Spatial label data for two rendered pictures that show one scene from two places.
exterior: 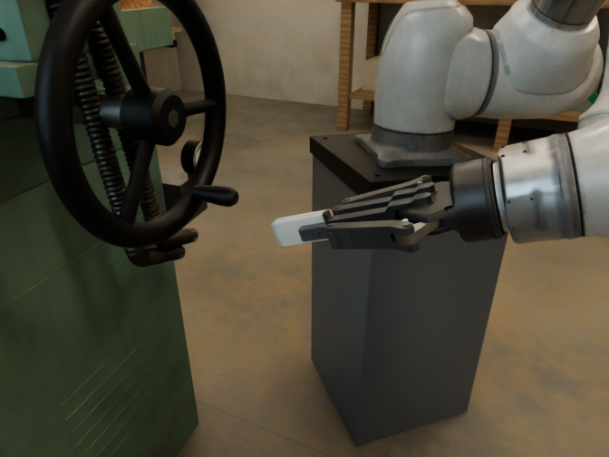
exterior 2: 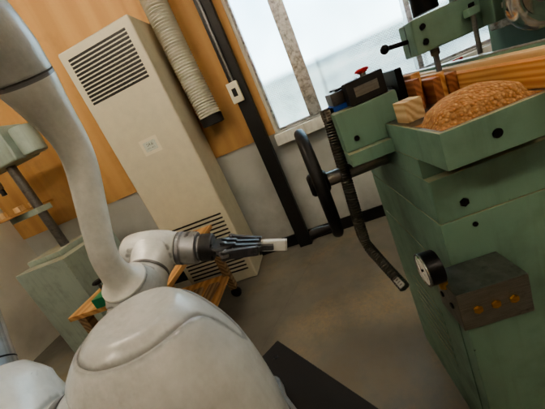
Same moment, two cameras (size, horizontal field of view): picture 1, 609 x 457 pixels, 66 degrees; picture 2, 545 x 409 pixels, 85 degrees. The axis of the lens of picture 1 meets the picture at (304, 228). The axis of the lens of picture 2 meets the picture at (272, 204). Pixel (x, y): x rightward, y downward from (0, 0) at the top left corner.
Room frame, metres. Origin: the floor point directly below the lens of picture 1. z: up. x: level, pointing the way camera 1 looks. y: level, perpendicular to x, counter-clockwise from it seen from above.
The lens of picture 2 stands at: (1.20, -0.11, 1.03)
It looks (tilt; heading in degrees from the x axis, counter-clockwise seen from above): 16 degrees down; 168
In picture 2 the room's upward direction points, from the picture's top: 24 degrees counter-clockwise
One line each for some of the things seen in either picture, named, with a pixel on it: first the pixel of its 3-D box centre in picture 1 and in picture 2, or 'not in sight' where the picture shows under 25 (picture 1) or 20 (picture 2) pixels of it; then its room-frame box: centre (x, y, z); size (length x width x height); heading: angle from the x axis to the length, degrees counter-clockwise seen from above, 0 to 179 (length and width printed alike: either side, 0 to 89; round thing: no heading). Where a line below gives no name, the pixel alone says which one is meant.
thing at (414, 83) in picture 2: not in sight; (397, 96); (0.57, 0.41, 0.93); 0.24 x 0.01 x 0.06; 160
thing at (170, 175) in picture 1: (169, 192); (480, 290); (0.82, 0.26, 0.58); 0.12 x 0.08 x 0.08; 70
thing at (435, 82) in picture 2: not in sight; (421, 91); (0.62, 0.42, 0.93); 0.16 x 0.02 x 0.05; 160
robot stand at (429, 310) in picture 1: (394, 289); not in sight; (0.90, -0.21, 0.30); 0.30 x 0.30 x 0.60; 20
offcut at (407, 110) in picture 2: not in sight; (409, 109); (0.71, 0.31, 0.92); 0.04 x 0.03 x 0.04; 166
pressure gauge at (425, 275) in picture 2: (196, 162); (433, 271); (0.80, 0.19, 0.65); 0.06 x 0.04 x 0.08; 160
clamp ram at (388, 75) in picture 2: not in sight; (382, 95); (0.58, 0.36, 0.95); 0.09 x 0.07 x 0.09; 160
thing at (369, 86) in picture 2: not in sight; (352, 90); (0.57, 0.30, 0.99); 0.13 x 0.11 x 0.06; 160
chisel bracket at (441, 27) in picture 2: not in sight; (440, 31); (0.64, 0.50, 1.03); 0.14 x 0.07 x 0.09; 70
